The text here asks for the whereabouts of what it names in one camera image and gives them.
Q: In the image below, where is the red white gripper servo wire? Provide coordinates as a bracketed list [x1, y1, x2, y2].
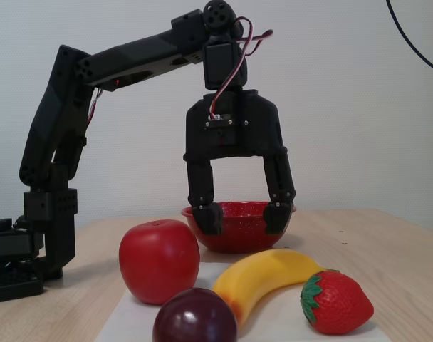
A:
[208, 16, 274, 120]

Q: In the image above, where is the red toy apple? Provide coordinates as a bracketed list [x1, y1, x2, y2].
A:
[118, 219, 201, 306]

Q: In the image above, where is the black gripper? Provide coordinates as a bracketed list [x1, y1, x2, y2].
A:
[182, 88, 297, 237]

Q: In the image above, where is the white paper sheet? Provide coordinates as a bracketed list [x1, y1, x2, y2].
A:
[93, 262, 392, 342]

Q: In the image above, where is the dark purple toy plum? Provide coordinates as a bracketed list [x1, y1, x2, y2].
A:
[152, 287, 239, 342]

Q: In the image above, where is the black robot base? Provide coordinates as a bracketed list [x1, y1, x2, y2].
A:
[0, 217, 46, 304]

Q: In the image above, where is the red speckled enamel bowl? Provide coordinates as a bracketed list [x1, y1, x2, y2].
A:
[180, 201, 297, 254]

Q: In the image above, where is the red toy strawberry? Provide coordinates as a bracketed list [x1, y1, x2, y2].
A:
[299, 269, 375, 336]

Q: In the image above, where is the black hanging cable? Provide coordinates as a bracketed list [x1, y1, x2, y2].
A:
[385, 0, 433, 76]

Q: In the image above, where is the yellow toy banana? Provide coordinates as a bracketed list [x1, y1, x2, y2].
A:
[212, 248, 340, 327]

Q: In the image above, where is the red white shoulder servo wire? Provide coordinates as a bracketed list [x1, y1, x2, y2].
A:
[86, 88, 105, 125]

